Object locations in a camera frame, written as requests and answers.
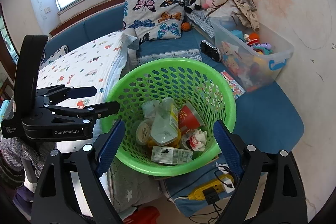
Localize clear plastic toy box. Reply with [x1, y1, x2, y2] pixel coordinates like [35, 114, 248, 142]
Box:
[211, 16, 294, 91]

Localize clear plastic bottle yellow label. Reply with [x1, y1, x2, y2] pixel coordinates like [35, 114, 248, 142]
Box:
[150, 97, 178, 146]

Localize clear round jelly cup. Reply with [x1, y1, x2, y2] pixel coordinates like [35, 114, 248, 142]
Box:
[131, 119, 153, 145]

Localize green plastic basket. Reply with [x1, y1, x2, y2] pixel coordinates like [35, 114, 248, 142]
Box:
[101, 58, 236, 177]

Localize butterfly print pillow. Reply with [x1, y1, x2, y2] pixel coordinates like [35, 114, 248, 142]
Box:
[123, 0, 186, 41]

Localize black handheld game console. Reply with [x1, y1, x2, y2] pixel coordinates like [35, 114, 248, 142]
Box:
[200, 40, 222, 62]

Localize yellow power strip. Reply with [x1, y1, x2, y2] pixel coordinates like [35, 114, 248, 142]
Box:
[187, 173, 235, 201]

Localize blue patterned seat mat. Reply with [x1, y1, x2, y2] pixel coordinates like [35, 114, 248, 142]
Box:
[186, 10, 215, 38]

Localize left grey gloved hand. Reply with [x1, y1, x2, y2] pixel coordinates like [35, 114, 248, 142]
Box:
[1, 137, 56, 189]

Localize cartoon print table cloth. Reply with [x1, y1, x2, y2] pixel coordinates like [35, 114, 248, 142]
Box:
[37, 31, 139, 109]

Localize small orange ball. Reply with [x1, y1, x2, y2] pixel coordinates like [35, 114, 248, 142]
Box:
[181, 22, 192, 32]

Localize clear printed plastic bag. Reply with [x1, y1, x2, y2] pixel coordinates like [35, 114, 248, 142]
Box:
[141, 100, 160, 119]

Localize pink pig plush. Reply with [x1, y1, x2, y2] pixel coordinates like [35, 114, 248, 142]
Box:
[202, 0, 216, 9]

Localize red paper cup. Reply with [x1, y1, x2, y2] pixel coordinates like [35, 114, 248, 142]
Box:
[178, 102, 205, 135]

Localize blue sofa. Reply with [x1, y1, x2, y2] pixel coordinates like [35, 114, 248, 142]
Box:
[41, 0, 305, 217]

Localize colourful sticker sheet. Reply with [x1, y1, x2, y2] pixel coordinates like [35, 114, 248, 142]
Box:
[220, 70, 245, 100]

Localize white blue milk carton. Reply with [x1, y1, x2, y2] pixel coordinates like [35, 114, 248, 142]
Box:
[151, 146, 193, 165]

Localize crumpled white tissue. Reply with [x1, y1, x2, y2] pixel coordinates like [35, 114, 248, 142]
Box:
[181, 129, 207, 152]

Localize beige patterned cloth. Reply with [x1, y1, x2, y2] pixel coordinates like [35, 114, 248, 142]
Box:
[207, 0, 260, 32]

